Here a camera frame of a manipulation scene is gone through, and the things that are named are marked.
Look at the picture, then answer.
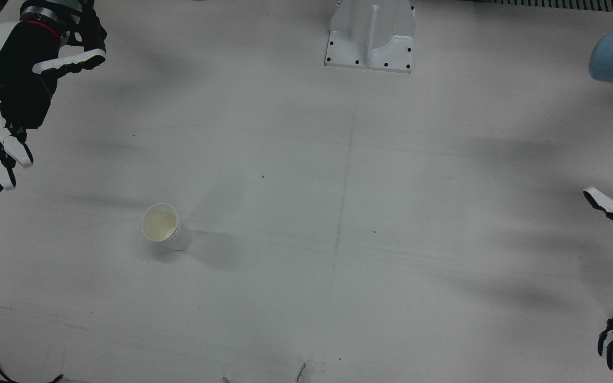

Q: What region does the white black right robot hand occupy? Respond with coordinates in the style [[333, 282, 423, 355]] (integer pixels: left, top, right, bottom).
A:
[[0, 5, 107, 196]]

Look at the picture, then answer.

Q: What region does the white paper cup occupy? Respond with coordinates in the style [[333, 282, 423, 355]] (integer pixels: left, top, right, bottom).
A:
[[142, 203, 193, 252]]

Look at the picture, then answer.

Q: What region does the metal roller rack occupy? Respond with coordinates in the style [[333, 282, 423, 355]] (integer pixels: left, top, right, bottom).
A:
[[490, 0, 613, 15]]

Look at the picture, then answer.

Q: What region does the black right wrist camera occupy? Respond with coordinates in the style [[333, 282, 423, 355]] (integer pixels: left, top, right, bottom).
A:
[[67, 0, 108, 54]]

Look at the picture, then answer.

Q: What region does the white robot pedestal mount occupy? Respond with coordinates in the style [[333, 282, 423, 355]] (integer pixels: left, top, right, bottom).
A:
[[325, 0, 416, 73]]

